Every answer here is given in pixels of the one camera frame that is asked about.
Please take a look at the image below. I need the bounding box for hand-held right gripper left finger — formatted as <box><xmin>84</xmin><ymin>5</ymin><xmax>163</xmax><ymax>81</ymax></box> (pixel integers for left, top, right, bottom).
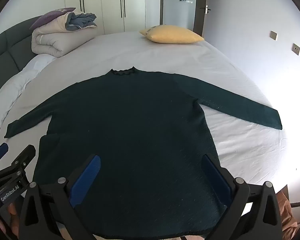
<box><xmin>19</xmin><ymin>154</ymin><xmax>102</xmax><ymax>240</ymax></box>

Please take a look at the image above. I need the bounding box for white wardrobe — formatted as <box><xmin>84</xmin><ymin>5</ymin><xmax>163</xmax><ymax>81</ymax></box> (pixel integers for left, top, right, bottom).
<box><xmin>64</xmin><ymin>0</ymin><xmax>162</xmax><ymax>34</ymax></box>

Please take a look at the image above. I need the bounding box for bed with white sheet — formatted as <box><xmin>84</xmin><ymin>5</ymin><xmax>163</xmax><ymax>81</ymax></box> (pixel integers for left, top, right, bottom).
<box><xmin>0</xmin><ymin>27</ymin><xmax>289</xmax><ymax>240</ymax></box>

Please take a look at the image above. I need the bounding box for dark green sweater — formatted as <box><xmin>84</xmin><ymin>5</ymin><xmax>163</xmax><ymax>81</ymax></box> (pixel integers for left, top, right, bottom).
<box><xmin>4</xmin><ymin>66</ymin><xmax>283</xmax><ymax>239</ymax></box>

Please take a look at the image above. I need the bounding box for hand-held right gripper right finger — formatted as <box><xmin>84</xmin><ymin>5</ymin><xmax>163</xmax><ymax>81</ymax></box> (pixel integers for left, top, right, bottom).
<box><xmin>202</xmin><ymin>154</ymin><xmax>283</xmax><ymax>240</ymax></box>

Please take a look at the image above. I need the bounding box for yellow pillow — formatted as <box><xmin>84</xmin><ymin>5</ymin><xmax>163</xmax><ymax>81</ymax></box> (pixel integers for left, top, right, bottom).
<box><xmin>139</xmin><ymin>25</ymin><xmax>205</xmax><ymax>44</ymax></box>

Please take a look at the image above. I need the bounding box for brown cloth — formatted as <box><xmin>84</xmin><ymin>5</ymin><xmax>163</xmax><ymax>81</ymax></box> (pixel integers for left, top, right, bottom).
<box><xmin>276</xmin><ymin>185</ymin><xmax>299</xmax><ymax>240</ymax></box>

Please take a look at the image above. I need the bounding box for white pillow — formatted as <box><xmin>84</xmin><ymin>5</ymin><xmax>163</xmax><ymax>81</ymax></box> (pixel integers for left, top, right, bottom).
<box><xmin>0</xmin><ymin>54</ymin><xmax>57</xmax><ymax>143</ymax></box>

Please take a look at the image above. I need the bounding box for dark green headboard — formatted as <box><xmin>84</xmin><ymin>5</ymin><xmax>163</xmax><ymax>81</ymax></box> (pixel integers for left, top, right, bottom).
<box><xmin>0</xmin><ymin>15</ymin><xmax>44</xmax><ymax>103</ymax></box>

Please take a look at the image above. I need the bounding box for blue-grey blanket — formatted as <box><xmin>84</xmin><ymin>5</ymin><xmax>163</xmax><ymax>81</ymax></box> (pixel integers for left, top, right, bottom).
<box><xmin>66</xmin><ymin>12</ymin><xmax>97</xmax><ymax>32</ymax></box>

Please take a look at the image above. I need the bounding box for person's left hand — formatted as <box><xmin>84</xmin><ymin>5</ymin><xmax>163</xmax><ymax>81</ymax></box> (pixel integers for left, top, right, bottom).
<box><xmin>0</xmin><ymin>200</ymin><xmax>21</xmax><ymax>235</ymax></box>

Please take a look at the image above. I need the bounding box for purple pillow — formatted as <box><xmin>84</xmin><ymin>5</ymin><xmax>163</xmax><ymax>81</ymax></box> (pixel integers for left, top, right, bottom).
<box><xmin>29</xmin><ymin>7</ymin><xmax>76</xmax><ymax>30</ymax></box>

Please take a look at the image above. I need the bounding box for brown door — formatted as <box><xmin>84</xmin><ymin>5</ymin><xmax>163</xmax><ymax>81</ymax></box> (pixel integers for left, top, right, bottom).
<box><xmin>193</xmin><ymin>0</ymin><xmax>208</xmax><ymax>37</ymax></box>

